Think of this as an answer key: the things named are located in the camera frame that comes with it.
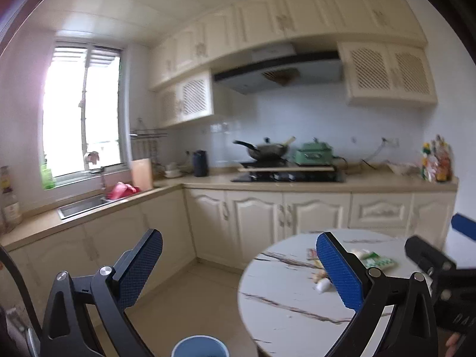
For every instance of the thin wooden board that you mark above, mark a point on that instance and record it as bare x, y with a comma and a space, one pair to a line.
286, 168

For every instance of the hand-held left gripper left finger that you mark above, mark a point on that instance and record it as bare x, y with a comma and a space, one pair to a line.
143, 264

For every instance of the green plastic bottle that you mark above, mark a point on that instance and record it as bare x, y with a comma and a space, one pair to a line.
47, 178

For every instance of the red yellow snack packet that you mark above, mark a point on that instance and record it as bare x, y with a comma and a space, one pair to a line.
311, 254

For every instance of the clear bottle pale label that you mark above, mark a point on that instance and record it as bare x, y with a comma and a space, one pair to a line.
11, 212

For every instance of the green white snack packet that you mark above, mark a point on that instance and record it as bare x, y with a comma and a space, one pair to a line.
377, 260

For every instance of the wooden cutting board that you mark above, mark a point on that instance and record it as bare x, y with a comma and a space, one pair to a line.
142, 174

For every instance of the tall bottle yellow label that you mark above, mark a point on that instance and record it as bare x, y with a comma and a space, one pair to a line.
4, 180

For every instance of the black range hood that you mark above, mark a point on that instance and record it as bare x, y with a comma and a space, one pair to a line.
275, 70

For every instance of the cream upper wall cabinets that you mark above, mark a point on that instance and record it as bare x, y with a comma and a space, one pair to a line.
297, 15

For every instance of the white wall socket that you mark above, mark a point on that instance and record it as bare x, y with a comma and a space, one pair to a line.
390, 141

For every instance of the black gas stove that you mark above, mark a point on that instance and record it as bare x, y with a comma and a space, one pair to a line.
286, 177

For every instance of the black kettle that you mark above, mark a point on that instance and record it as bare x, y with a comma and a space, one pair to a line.
200, 163

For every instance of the green electric pot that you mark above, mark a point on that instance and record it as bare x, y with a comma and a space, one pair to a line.
314, 154

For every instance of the blue bucket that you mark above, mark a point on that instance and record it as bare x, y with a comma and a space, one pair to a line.
199, 347

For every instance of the stack of white bowls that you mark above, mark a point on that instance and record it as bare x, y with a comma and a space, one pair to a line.
172, 171

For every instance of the wide lattice door cabinet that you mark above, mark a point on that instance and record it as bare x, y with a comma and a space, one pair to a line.
390, 72

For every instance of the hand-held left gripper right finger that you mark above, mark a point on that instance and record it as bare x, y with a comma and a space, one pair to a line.
340, 271

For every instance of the white dish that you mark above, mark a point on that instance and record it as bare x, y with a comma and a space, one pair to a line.
401, 168

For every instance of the small lattice door cabinet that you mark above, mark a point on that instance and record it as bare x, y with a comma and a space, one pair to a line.
193, 96

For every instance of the pink rag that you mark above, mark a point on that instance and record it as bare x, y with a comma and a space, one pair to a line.
92, 157

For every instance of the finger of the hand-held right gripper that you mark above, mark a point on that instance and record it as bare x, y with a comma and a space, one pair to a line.
424, 251
465, 227

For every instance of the sliding window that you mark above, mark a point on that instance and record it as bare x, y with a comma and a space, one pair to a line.
100, 111

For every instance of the person's right hand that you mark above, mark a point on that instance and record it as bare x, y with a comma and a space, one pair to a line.
453, 344

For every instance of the group of condiment bottles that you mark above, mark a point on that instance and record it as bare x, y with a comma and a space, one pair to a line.
437, 163

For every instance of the wall utensil rack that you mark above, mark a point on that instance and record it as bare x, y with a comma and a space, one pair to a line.
148, 137

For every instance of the red plastic basin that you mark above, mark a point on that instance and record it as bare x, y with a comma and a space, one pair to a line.
121, 190

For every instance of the small white bottle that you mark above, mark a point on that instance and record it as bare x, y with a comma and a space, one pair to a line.
322, 285

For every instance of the steel faucet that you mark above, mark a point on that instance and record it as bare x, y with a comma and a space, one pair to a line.
102, 182

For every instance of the black wok with lid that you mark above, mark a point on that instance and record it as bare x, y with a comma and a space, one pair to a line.
269, 150

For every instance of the round marble table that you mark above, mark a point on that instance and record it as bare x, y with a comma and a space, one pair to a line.
290, 316

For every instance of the steel sink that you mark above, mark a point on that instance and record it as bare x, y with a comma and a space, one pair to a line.
83, 206

